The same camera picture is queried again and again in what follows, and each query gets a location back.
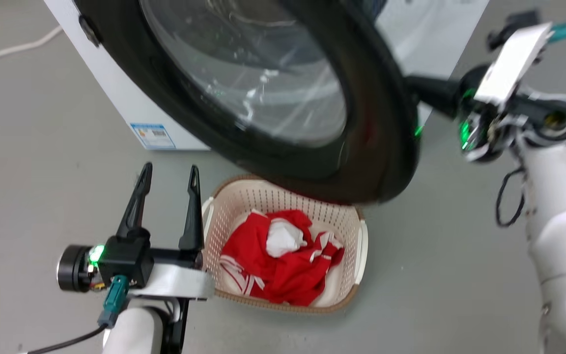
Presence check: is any black round washing machine door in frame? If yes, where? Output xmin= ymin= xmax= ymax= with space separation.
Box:
xmin=73 ymin=0 xmax=420 ymax=205

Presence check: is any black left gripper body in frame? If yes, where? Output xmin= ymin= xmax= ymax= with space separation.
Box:
xmin=57 ymin=236 xmax=204 ymax=293

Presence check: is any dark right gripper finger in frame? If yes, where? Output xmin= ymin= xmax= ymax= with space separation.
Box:
xmin=405 ymin=75 xmax=461 ymax=119

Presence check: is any blue white energy label sticker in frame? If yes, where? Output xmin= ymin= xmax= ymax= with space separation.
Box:
xmin=130 ymin=123 xmax=176 ymax=150

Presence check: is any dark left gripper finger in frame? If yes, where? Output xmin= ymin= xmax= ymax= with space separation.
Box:
xmin=116 ymin=162 xmax=153 ymax=241
xmin=179 ymin=165 xmax=204 ymax=252

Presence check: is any white washing machine body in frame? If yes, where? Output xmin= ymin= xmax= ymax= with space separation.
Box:
xmin=42 ymin=0 xmax=490 ymax=151

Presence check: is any thin black looped cable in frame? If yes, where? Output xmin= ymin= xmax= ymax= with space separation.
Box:
xmin=496 ymin=167 xmax=528 ymax=228

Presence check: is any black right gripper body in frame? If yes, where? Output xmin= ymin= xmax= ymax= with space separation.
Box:
xmin=459 ymin=66 xmax=566 ymax=163

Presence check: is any beige plastic laundry basket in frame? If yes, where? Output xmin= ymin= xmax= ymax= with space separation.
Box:
xmin=201 ymin=176 xmax=368 ymax=315

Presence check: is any red white striped garment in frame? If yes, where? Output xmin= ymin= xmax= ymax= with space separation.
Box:
xmin=219 ymin=210 xmax=345 ymax=307

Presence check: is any white crumpled cloth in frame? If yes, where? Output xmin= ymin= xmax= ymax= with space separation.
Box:
xmin=266 ymin=219 xmax=309 ymax=258

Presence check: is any black cable with teal plug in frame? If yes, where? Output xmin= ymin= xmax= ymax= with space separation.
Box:
xmin=27 ymin=274 xmax=131 ymax=354

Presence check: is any black door hinge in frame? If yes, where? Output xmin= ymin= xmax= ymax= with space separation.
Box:
xmin=79 ymin=15 xmax=102 ymax=48

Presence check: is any white floor cable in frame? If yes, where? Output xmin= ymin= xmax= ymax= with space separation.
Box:
xmin=0 ymin=26 xmax=63 ymax=71

